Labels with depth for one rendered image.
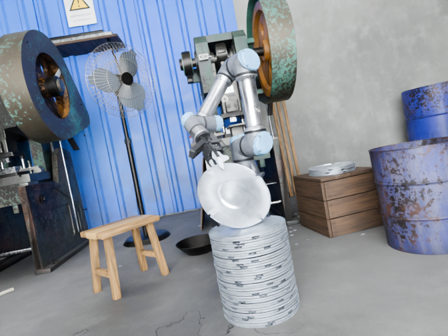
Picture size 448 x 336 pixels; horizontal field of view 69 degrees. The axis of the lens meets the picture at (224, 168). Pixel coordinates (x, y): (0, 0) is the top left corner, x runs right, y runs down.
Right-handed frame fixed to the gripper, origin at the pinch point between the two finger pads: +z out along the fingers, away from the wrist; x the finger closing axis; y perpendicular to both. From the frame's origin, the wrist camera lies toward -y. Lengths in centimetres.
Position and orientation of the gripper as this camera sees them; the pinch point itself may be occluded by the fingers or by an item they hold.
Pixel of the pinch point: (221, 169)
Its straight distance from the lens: 131.5
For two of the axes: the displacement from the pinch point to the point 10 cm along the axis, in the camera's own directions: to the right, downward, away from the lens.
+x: -2.4, 7.3, 6.4
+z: 5.0, 6.6, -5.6
